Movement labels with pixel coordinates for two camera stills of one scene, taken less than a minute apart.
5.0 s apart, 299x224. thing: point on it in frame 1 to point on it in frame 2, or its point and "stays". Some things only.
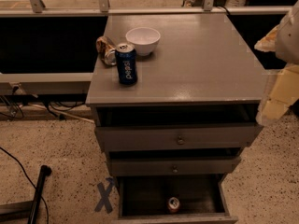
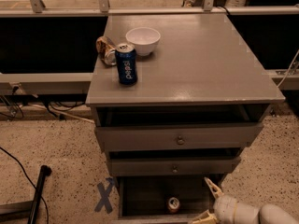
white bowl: [145, 39] stays
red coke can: [174, 204] stays
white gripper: [288, 37] to [226, 207]
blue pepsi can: [126, 59] stays
